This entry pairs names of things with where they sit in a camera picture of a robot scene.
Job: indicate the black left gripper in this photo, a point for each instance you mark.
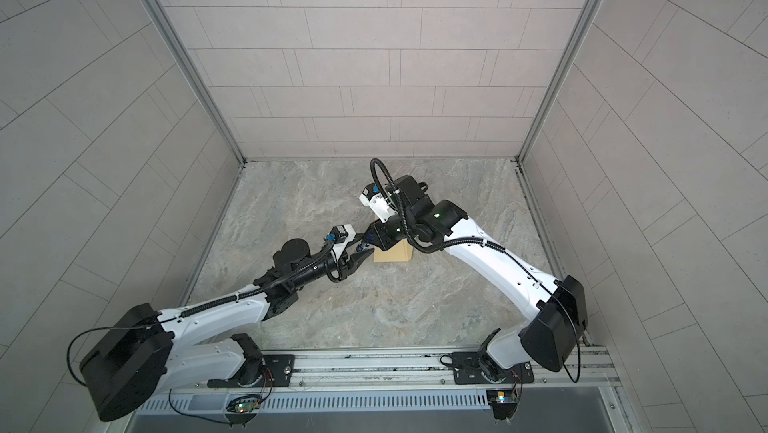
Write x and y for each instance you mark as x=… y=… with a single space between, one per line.
x=352 y=265

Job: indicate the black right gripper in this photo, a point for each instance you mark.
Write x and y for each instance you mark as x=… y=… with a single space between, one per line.
x=382 y=239

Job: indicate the tan kraft envelope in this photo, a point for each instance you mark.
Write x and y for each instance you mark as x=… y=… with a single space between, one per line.
x=400 y=253

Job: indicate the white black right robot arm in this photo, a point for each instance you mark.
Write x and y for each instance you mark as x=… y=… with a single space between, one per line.
x=554 y=309

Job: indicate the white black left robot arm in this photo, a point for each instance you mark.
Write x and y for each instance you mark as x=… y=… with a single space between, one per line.
x=151 y=351

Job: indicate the left green circuit board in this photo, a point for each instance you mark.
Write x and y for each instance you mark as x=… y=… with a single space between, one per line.
x=244 y=405

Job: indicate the green circuit board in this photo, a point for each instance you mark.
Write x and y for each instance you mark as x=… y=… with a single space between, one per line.
x=244 y=405
x=503 y=403

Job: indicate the right green circuit board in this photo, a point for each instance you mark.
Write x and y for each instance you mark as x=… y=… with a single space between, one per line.
x=503 y=403

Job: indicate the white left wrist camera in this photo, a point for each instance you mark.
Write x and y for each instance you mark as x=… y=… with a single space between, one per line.
x=341 y=236

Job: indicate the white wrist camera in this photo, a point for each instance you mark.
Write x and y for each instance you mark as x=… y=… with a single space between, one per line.
x=341 y=236
x=377 y=202

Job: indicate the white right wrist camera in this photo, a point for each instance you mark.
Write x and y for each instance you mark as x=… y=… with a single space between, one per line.
x=377 y=202

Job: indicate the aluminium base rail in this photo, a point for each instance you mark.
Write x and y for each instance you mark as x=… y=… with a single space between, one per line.
x=360 y=369

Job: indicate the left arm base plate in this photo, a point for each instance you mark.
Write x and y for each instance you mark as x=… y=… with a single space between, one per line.
x=273 y=370

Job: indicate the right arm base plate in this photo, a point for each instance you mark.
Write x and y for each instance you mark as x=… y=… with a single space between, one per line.
x=469 y=368

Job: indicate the right aluminium corner post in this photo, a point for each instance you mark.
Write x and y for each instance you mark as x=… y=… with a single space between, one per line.
x=579 y=32

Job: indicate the aluminium corner post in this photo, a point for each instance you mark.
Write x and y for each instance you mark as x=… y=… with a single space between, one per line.
x=579 y=32
x=191 y=73

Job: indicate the left aluminium corner post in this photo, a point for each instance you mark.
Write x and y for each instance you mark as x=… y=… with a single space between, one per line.
x=191 y=73

